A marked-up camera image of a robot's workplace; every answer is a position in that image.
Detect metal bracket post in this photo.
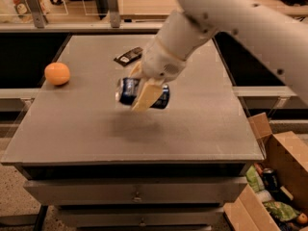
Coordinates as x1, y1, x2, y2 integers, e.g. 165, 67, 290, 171
26, 0, 47, 29
107, 0, 121, 28

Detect black snack packet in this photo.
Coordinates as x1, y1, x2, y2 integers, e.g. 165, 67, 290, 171
114, 47, 142, 66

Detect grey drawer cabinet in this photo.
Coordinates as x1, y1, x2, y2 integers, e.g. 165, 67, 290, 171
2, 35, 263, 231

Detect small orange fruit in box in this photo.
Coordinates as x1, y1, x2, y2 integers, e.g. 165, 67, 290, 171
296, 213, 308, 224

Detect cardboard box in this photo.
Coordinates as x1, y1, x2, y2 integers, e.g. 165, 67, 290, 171
223, 113, 308, 231

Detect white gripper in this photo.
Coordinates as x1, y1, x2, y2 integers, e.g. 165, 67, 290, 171
129, 37, 187, 112

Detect middle metal bracket post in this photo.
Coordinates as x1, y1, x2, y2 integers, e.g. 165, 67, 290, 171
107, 0, 121, 28

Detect green snack bag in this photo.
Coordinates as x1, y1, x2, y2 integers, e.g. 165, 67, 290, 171
264, 201, 300, 221

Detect blue pepsi can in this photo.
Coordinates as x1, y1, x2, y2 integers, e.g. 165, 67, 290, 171
115, 77, 170, 110

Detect dark can in box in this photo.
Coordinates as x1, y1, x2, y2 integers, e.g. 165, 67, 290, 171
262, 168, 279, 192

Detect left metal bracket post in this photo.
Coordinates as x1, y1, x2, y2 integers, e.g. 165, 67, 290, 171
26, 0, 47, 29

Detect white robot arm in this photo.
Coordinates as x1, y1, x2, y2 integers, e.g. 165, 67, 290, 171
130, 0, 308, 111

